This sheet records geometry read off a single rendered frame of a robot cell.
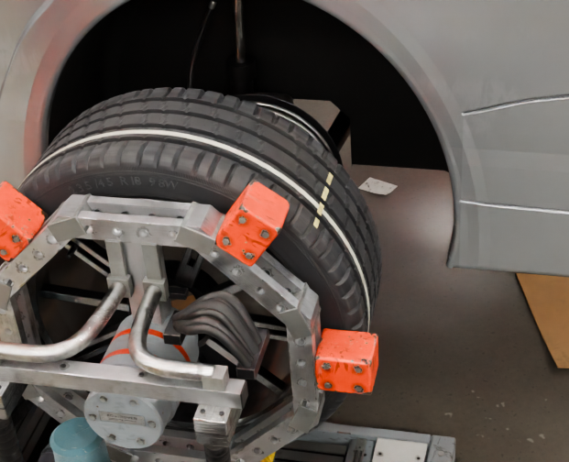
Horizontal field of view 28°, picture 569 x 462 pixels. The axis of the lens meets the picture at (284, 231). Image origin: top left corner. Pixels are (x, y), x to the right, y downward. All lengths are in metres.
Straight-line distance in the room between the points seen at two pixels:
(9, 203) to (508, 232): 0.89
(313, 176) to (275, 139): 0.09
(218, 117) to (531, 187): 0.58
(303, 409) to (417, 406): 1.12
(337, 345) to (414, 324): 1.40
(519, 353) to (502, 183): 1.13
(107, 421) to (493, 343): 1.57
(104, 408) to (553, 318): 1.73
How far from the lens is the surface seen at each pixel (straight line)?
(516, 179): 2.06
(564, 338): 3.18
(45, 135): 2.26
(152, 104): 1.90
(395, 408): 2.97
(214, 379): 1.61
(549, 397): 3.02
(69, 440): 1.94
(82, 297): 2.01
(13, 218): 1.83
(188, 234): 1.70
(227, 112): 1.87
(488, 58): 1.95
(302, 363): 1.82
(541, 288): 3.34
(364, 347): 1.81
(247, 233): 1.67
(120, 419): 1.80
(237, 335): 1.66
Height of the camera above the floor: 2.09
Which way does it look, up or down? 36 degrees down
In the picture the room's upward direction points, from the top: 5 degrees counter-clockwise
